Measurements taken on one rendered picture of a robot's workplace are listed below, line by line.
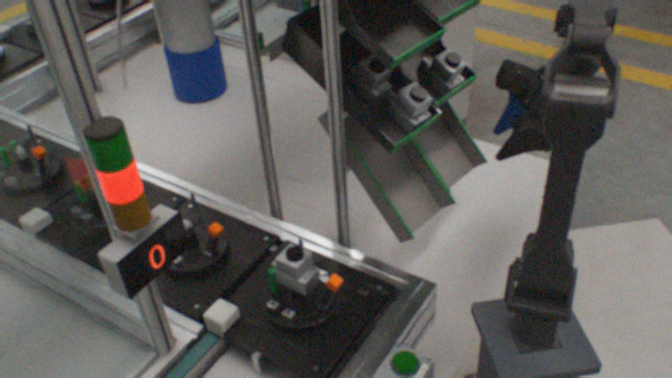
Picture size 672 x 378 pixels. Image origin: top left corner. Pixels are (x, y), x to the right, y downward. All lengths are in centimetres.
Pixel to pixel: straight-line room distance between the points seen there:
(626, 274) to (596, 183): 166
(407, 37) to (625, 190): 209
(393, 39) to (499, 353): 51
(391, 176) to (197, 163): 62
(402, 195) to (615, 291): 45
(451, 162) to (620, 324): 44
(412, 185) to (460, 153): 17
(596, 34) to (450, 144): 61
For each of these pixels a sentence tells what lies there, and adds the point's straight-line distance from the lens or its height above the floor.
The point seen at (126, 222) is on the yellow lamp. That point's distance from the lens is 95.
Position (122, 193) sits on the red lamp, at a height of 133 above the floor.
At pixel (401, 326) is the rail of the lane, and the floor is 96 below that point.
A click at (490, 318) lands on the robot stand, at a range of 107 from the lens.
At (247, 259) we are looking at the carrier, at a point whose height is 97.
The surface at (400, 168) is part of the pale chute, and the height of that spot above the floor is 107.
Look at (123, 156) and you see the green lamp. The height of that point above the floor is 138.
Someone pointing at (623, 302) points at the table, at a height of 86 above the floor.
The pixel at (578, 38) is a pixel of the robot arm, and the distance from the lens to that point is 89.
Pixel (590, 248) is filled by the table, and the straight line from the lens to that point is 151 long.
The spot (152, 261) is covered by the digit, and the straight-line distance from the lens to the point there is 100.
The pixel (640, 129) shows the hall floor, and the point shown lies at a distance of 350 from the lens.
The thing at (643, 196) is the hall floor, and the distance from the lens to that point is 310.
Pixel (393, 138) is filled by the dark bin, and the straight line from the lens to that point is 118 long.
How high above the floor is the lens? 187
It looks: 39 degrees down
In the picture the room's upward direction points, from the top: 4 degrees counter-clockwise
